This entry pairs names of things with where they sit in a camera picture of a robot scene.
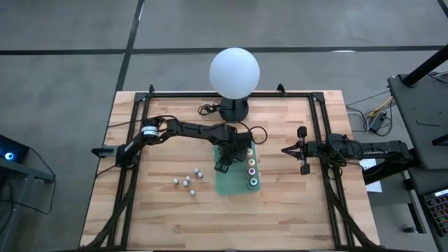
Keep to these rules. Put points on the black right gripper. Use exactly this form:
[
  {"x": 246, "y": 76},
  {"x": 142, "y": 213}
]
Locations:
[{"x": 315, "y": 150}]

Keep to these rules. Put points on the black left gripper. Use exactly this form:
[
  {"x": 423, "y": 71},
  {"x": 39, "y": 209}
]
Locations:
[{"x": 238, "y": 152}]

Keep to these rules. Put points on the large yellow-capped dye bottle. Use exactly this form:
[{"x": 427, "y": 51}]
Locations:
[
  {"x": 249, "y": 152},
  {"x": 251, "y": 162}
]

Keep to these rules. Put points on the large red-capped dye bottle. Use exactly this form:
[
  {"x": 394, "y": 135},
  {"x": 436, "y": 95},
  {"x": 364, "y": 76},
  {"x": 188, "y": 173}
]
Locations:
[{"x": 251, "y": 171}]

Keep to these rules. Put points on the large green-capped dye bottle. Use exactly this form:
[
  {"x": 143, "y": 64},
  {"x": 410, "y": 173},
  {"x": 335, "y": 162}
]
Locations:
[{"x": 253, "y": 182}]

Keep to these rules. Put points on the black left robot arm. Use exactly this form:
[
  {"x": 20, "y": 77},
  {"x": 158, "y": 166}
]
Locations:
[{"x": 196, "y": 131}]

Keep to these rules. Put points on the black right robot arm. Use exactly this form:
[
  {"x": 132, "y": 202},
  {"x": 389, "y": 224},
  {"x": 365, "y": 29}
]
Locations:
[{"x": 378, "y": 152}]

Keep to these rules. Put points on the teal translucent plastic bin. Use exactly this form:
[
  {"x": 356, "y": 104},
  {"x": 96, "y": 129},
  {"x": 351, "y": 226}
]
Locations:
[{"x": 231, "y": 183}]

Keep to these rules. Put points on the white globe table lamp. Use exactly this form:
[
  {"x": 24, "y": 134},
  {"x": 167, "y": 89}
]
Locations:
[{"x": 234, "y": 73}]

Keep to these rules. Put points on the white paper sheet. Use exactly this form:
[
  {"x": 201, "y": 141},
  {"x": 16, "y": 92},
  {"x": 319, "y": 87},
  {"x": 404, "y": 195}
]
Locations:
[{"x": 374, "y": 188}]

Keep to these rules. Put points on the black support beam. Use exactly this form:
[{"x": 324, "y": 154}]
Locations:
[{"x": 385, "y": 173}]

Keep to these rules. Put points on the black computer desk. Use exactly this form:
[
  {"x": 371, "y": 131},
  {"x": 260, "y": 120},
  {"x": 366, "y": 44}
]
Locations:
[{"x": 420, "y": 182}]

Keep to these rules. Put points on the dark grey side table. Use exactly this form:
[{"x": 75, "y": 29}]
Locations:
[{"x": 420, "y": 105}]

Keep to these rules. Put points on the black computer mouse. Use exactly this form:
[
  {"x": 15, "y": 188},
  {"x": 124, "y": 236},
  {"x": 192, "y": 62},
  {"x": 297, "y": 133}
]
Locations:
[{"x": 409, "y": 230}]

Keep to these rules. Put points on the black diagonal pole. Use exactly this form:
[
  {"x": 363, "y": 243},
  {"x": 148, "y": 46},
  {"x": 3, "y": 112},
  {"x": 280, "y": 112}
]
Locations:
[{"x": 425, "y": 66}]

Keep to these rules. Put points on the keyboard with coloured keys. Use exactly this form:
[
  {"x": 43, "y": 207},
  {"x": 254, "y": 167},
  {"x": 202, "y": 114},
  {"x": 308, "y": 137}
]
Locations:
[{"x": 439, "y": 210}]

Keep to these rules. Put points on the black computer with blue light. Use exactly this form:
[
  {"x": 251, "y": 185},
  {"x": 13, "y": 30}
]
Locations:
[{"x": 14, "y": 147}]

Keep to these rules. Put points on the black aluminium table frame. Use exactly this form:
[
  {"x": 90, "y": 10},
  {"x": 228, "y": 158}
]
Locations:
[{"x": 175, "y": 94}]

